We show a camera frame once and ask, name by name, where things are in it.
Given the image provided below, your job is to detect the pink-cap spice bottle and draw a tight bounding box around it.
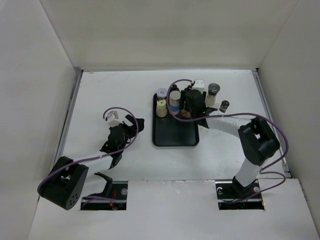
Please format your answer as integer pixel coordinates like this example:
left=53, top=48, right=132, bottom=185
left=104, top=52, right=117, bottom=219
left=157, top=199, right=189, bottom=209
left=181, top=109, right=191, bottom=119

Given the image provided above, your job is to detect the silver-lid blue-label jar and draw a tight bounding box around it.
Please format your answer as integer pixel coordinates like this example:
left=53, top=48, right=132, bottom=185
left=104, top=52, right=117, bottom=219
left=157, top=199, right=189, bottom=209
left=169, top=90, right=181, bottom=116

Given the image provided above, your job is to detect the clear-cap grinder bottle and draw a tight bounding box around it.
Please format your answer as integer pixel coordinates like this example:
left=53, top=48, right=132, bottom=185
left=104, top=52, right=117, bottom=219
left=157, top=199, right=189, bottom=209
left=205, top=83, right=221, bottom=107

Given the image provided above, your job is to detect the yellow-cap beige spice bottle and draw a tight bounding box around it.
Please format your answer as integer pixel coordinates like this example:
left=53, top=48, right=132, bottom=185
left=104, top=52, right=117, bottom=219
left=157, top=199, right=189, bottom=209
left=156, top=99, right=168, bottom=118

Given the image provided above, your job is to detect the small dark pepper bottle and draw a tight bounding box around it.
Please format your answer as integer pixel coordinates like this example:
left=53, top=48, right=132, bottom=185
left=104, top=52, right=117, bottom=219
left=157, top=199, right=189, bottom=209
left=219, top=100, right=230, bottom=113

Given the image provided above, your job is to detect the black-cap brown spice bottle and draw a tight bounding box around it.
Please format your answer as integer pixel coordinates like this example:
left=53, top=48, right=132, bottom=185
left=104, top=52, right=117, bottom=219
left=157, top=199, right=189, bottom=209
left=169, top=84, right=180, bottom=92

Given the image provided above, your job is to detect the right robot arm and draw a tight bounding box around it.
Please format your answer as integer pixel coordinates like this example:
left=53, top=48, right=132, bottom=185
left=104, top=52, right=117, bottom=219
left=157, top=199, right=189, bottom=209
left=181, top=89, right=280, bottom=198

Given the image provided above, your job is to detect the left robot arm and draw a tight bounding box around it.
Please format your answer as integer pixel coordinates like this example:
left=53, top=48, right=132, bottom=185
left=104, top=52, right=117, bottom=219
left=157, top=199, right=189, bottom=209
left=37, top=111, right=145, bottom=210

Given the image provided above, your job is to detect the black rectangular tray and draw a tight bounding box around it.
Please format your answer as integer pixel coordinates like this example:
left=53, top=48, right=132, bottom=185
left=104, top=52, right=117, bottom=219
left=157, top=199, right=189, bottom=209
left=152, top=93, right=200, bottom=147

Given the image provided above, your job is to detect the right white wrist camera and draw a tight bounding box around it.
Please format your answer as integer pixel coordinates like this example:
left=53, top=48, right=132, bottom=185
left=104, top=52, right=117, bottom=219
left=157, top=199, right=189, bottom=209
left=191, top=79, right=205, bottom=93

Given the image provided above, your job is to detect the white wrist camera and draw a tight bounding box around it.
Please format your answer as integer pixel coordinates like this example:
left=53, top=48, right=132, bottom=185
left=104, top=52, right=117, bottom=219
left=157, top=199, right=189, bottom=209
left=103, top=110, right=124, bottom=128
left=191, top=79, right=205, bottom=93

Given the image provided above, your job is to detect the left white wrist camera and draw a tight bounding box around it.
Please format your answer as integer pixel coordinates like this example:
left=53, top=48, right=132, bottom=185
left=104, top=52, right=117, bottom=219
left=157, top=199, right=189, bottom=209
left=103, top=110, right=124, bottom=128

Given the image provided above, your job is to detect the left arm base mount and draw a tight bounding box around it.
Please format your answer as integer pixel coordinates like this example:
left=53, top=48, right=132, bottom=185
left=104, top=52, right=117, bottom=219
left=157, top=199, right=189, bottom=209
left=80, top=172, right=129, bottom=211

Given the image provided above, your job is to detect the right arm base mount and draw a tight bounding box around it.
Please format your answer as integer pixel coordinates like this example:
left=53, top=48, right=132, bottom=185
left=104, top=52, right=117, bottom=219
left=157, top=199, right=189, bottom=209
left=215, top=180, right=265, bottom=211

